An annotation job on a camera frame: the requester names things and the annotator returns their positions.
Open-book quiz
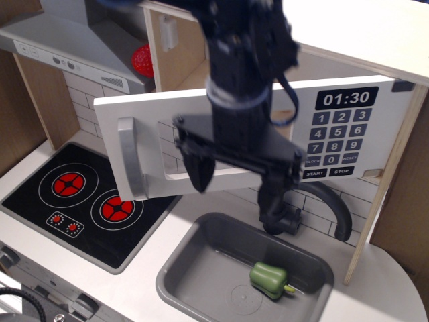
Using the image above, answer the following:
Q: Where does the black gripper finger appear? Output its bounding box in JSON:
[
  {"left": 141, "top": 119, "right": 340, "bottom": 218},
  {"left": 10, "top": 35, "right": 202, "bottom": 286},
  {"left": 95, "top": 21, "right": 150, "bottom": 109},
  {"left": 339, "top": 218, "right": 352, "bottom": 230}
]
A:
[
  {"left": 183, "top": 154, "right": 215, "bottom": 193},
  {"left": 257, "top": 172, "right": 295, "bottom": 225}
]

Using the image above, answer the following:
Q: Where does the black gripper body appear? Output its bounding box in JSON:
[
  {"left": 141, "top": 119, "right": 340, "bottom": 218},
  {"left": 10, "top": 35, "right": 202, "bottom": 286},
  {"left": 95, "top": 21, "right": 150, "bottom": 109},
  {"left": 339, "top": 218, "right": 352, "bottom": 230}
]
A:
[{"left": 173, "top": 108, "right": 304, "bottom": 183}]

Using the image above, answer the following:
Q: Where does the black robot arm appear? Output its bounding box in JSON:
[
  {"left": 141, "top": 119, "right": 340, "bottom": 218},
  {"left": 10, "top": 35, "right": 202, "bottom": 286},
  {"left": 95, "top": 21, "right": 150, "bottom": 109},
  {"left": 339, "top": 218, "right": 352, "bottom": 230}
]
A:
[{"left": 95, "top": 1, "right": 304, "bottom": 225}]

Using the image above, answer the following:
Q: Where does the wooden microwave cabinet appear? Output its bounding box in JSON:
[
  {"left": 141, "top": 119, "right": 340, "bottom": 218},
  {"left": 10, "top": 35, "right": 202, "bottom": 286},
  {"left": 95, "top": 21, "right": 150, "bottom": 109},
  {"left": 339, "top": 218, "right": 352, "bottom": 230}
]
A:
[{"left": 142, "top": 1, "right": 428, "bottom": 285}]

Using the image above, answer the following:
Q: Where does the black toy faucet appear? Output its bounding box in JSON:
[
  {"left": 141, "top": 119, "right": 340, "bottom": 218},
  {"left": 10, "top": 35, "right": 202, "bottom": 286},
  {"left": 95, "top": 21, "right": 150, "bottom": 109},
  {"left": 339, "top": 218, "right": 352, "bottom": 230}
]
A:
[{"left": 263, "top": 182, "right": 353, "bottom": 242}]

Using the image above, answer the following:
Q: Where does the green toy bell pepper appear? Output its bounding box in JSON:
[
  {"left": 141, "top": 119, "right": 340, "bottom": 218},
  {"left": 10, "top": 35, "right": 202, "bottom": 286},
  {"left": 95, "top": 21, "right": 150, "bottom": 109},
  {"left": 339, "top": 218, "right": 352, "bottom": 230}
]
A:
[{"left": 249, "top": 262, "right": 296, "bottom": 300}]

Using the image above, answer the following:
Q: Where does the grey sink basin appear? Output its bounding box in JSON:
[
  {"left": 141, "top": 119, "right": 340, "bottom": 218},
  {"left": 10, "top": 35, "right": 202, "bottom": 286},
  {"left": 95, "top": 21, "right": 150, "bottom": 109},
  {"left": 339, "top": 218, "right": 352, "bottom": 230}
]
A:
[{"left": 156, "top": 213, "right": 334, "bottom": 321}]

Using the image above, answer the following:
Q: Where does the red toy strawberry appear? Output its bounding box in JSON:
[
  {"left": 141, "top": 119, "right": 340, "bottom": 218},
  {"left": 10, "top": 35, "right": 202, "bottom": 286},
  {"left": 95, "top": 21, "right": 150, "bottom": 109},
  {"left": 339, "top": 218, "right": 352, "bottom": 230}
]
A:
[{"left": 131, "top": 44, "right": 154, "bottom": 78}]

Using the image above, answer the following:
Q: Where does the black toy stove top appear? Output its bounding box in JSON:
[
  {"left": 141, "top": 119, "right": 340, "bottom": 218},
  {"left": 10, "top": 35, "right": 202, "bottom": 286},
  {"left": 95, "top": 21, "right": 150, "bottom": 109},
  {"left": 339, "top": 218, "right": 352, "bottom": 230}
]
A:
[{"left": 1, "top": 143, "right": 180, "bottom": 274}]

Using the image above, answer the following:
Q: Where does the grey range hood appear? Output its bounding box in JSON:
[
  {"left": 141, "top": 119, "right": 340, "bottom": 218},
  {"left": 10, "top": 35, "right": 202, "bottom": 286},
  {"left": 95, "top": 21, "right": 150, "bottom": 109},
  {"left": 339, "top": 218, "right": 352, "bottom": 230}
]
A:
[{"left": 1, "top": 1, "right": 155, "bottom": 94}]

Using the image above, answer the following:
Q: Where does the grey oven control panel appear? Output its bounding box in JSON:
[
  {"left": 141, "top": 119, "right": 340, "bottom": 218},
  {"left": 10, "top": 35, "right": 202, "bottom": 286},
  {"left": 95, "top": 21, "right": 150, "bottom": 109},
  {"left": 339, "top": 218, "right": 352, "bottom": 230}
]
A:
[{"left": 1, "top": 244, "right": 128, "bottom": 321}]

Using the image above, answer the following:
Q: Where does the grey door handle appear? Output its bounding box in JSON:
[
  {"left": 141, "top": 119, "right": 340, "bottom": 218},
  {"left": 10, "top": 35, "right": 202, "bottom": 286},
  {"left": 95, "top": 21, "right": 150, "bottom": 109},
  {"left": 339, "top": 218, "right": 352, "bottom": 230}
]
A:
[{"left": 117, "top": 117, "right": 147, "bottom": 200}]

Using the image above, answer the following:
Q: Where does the black cable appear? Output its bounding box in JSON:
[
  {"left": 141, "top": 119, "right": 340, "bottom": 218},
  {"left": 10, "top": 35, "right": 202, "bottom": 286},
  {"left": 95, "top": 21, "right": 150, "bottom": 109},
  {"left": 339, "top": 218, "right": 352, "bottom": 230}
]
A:
[{"left": 0, "top": 286, "right": 47, "bottom": 322}]

